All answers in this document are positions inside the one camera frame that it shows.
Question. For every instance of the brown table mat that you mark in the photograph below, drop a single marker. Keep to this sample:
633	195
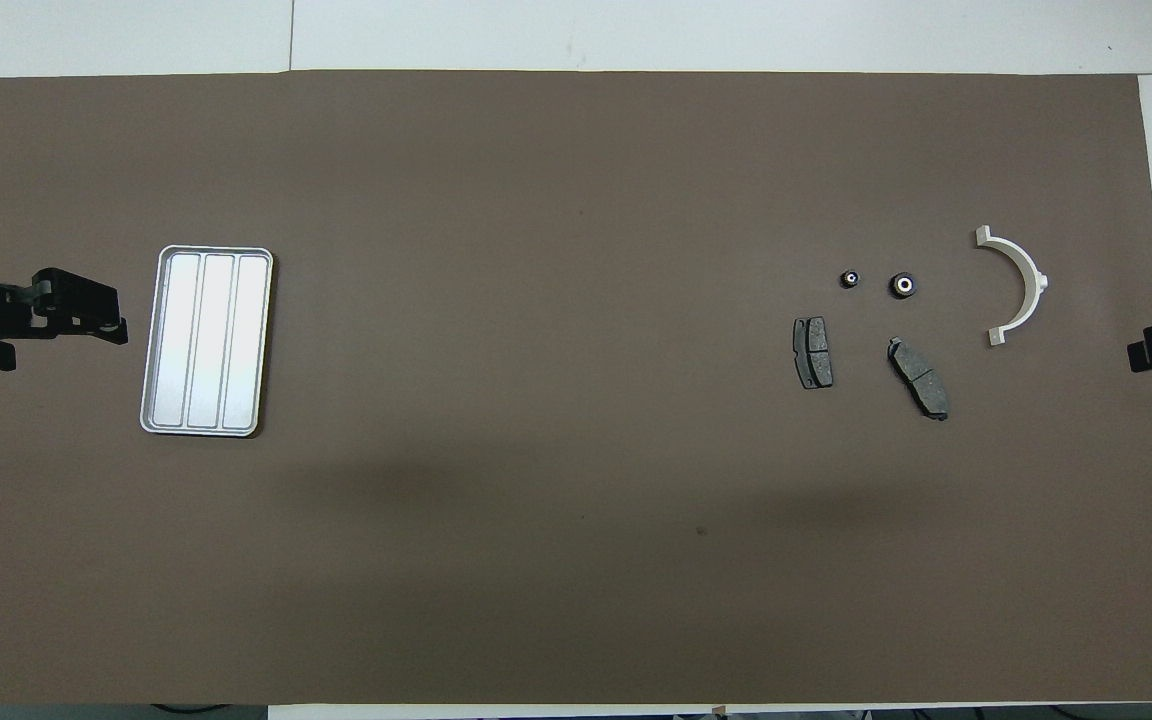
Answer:
576	400

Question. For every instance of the short dark brake pad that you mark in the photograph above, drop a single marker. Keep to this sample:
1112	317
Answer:
814	352

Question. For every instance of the white semicircular bracket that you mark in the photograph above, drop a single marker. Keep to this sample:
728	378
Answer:
1036	285

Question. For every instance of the long dark brake pad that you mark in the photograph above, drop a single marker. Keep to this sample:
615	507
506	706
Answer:
918	378

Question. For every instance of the silver metal tray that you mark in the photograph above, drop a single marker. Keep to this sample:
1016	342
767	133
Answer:
206	340

